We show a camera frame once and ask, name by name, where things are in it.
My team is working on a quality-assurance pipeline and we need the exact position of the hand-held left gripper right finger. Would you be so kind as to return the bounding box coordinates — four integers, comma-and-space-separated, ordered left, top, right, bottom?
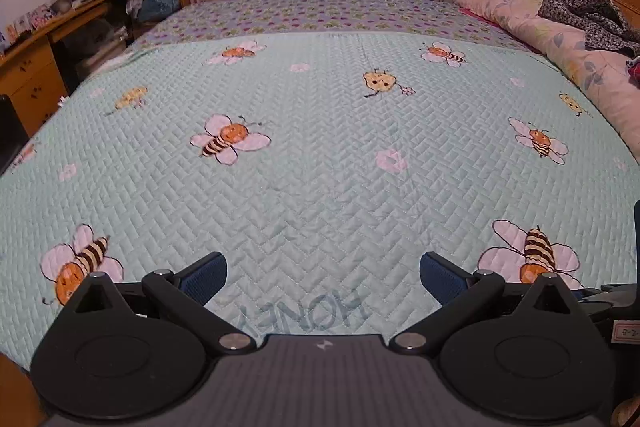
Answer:
390, 251, 576, 353

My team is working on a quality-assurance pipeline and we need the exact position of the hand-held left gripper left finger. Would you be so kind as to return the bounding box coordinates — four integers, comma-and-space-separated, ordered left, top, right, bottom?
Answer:
72, 251, 251, 353

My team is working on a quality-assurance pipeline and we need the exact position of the green bee-print quilted bedspread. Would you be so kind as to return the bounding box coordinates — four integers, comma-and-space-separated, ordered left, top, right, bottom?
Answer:
0, 0, 640, 373

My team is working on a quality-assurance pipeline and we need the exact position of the floral pillow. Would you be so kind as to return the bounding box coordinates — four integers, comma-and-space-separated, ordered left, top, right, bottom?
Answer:
454, 0, 640, 152

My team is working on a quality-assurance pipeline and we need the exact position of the wooden desk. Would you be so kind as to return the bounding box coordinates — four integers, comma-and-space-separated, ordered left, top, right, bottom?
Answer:
0, 0, 113, 138

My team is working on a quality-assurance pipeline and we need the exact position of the blue cloth bundle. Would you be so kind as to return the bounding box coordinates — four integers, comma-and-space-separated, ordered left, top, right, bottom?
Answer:
127, 0, 181, 25

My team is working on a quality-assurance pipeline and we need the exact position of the dark patterned garment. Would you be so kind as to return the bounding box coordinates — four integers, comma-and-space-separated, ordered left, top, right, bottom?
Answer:
537, 0, 640, 58

